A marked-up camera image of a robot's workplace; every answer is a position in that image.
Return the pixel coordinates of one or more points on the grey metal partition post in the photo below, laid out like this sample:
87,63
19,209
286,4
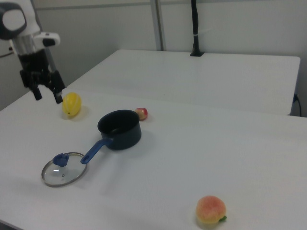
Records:
158,24

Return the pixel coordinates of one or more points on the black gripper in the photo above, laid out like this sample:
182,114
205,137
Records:
33,63

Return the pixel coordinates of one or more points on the dark blue saucepan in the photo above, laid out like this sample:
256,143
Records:
124,136

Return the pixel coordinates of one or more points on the yellow striped melon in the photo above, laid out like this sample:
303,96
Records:
71,105

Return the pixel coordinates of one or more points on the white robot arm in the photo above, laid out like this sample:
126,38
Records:
21,19

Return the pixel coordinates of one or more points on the glass lid with blue knob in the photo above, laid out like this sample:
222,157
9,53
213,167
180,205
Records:
61,160

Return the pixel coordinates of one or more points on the orange pink peach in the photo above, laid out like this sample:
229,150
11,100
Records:
211,209

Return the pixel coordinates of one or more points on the black pole with white band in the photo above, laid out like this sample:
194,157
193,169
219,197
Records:
195,26

